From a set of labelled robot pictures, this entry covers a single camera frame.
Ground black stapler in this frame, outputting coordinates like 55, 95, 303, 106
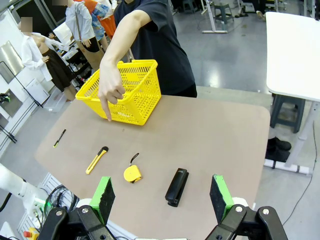
164, 167, 190, 208

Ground mannequin in white shirt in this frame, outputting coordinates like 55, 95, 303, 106
17, 24, 77, 102

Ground person's right forearm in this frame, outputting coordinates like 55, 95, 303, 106
99, 11, 153, 73

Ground large white table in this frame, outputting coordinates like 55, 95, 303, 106
264, 11, 320, 176

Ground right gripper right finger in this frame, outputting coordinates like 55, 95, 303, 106
204, 174, 289, 240

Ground yellow utility knife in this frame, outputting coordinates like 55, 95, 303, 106
85, 146, 110, 175

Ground black cable loops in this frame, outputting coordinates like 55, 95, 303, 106
44, 184, 81, 215

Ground red emergency stop button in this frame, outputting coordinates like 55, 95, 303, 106
23, 226, 41, 240

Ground mannequin in light blue shirt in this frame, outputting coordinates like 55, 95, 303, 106
65, 0, 101, 71

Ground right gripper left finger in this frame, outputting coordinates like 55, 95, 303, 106
37, 176, 118, 240

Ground person's right hand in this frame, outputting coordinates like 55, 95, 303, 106
98, 61, 126, 123

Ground black bag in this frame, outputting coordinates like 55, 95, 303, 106
265, 136, 293, 162

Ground thin grey floor cable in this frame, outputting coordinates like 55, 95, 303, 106
281, 119, 320, 226

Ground yellow plastic shopping basket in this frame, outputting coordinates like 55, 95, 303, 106
74, 59, 162, 127

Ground yellow tape measure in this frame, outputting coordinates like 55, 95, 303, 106
123, 152, 144, 184

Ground black clothes rack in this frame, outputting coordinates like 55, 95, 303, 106
0, 60, 46, 144

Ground person in navy t-shirt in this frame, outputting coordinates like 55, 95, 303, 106
113, 0, 198, 99

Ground clear plastic storage box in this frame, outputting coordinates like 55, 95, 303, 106
43, 88, 68, 113

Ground grey plastic stool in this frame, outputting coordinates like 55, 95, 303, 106
269, 93, 308, 134
214, 2, 235, 25

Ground black marker yellow cap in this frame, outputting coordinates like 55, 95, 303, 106
52, 128, 67, 149

